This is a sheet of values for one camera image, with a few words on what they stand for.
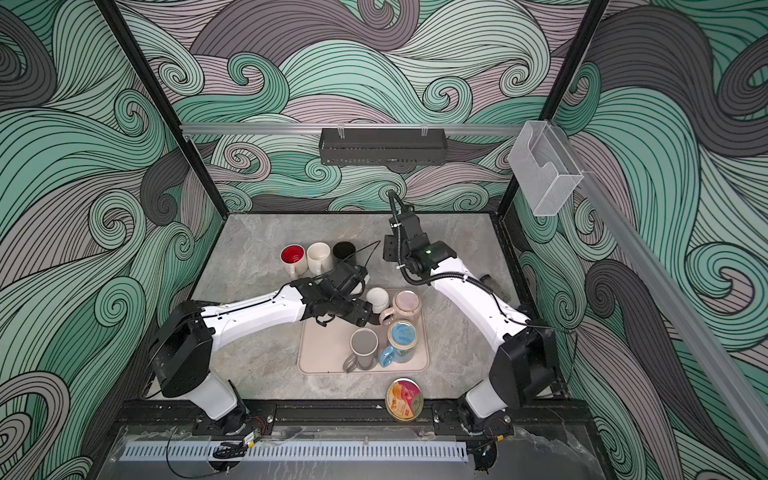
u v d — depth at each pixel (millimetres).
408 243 600
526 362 410
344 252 976
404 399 731
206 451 697
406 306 789
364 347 749
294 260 1022
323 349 870
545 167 792
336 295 642
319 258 1031
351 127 937
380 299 842
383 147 957
